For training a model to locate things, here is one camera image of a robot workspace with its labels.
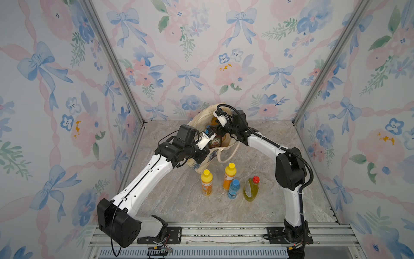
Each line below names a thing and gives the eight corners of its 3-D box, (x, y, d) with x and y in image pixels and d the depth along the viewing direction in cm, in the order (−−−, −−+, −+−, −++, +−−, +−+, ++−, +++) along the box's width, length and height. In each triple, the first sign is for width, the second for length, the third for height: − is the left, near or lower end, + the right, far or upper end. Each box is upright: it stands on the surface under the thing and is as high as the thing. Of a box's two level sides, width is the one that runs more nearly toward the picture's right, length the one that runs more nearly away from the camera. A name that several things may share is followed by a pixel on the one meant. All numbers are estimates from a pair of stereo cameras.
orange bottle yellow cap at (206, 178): (201, 194, 88) (199, 174, 70) (207, 188, 90) (206, 168, 72) (207, 199, 87) (206, 181, 68) (212, 193, 89) (213, 174, 70)
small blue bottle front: (228, 199, 87) (231, 187, 74) (227, 191, 89) (230, 179, 77) (235, 199, 87) (240, 187, 74) (235, 191, 89) (239, 179, 77)
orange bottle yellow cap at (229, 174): (222, 190, 90) (226, 170, 71) (222, 183, 92) (225, 162, 74) (230, 190, 90) (236, 170, 71) (230, 184, 92) (235, 162, 74)
